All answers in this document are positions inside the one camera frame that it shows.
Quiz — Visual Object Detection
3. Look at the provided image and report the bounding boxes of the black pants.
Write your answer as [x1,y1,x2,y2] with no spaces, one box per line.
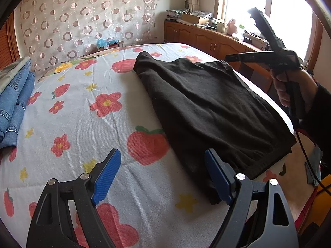
[133,51,296,204]

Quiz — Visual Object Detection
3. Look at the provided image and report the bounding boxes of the right forearm black sleeve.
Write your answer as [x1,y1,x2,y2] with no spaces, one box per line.
[299,79,330,168]

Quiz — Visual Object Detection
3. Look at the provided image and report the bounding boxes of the person's right hand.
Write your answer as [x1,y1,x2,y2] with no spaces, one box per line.
[270,69,318,113]

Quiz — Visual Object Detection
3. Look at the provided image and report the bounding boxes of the pink figurine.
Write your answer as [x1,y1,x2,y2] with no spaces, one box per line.
[226,19,237,36]

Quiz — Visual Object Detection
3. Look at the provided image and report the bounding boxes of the long wooden cabinet desk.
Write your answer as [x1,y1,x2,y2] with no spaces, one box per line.
[164,21,273,92]

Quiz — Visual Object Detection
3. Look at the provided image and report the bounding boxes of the white cup on cabinet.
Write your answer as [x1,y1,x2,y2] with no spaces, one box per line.
[217,21,227,33]

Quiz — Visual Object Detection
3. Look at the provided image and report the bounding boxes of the cardboard box on cabinet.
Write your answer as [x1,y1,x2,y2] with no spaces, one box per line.
[181,13,209,25]

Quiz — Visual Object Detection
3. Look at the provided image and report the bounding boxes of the strawberry flower print bedsheet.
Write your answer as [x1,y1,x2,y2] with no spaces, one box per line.
[0,42,294,248]

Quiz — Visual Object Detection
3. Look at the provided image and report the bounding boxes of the folded blue jeans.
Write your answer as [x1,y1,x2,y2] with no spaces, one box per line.
[1,60,35,149]

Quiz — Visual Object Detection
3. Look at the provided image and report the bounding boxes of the orange floral blanket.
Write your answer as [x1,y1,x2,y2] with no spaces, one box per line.
[37,46,129,83]

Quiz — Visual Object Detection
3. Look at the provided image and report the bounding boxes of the folded grey-green pants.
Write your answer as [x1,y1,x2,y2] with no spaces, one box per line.
[0,56,30,94]

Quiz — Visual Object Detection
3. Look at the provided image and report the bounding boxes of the blue tissue box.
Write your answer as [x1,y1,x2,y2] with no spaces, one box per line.
[97,38,120,51]

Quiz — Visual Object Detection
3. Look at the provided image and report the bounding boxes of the wooden slatted wardrobe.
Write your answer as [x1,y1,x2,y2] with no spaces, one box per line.
[0,13,20,69]

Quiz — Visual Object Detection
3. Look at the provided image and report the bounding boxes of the circle pattern sheer curtain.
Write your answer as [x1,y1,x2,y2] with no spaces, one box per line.
[14,0,160,73]

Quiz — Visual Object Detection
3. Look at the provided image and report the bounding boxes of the window with wooden frame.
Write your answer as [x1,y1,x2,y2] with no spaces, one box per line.
[214,0,323,70]

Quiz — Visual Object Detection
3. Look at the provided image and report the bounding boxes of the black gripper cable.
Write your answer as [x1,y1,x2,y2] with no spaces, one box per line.
[284,72,331,196]

